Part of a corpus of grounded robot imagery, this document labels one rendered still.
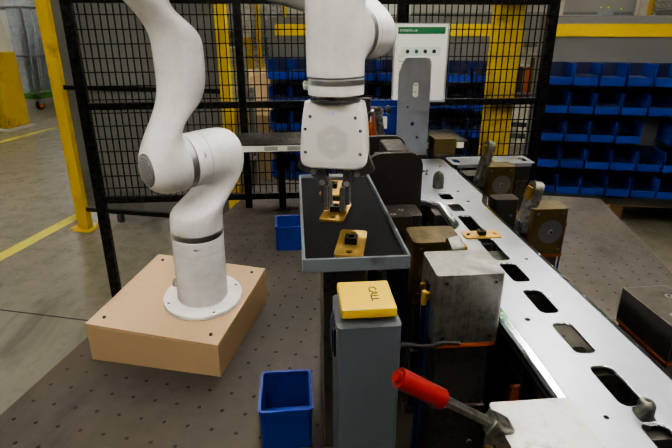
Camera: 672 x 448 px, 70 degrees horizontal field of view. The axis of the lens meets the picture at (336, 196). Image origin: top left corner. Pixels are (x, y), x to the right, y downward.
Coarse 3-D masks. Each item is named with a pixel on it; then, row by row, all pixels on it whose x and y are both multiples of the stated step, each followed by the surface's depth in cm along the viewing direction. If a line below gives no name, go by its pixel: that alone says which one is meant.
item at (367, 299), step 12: (348, 288) 55; (360, 288) 55; (372, 288) 55; (384, 288) 55; (348, 300) 52; (360, 300) 52; (372, 300) 52; (384, 300) 52; (348, 312) 50; (360, 312) 51; (372, 312) 51; (384, 312) 51; (396, 312) 51
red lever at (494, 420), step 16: (400, 368) 46; (400, 384) 44; (416, 384) 45; (432, 384) 46; (432, 400) 45; (448, 400) 46; (480, 416) 47; (496, 416) 48; (496, 432) 47; (512, 432) 47
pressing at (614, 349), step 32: (448, 192) 135; (480, 192) 136; (480, 224) 113; (512, 256) 97; (512, 288) 86; (544, 288) 86; (576, 288) 86; (512, 320) 76; (544, 320) 76; (576, 320) 76; (608, 320) 77; (544, 352) 69; (576, 352) 69; (608, 352) 69; (640, 352) 69; (544, 384) 63; (576, 384) 63; (640, 384) 63; (608, 416) 57
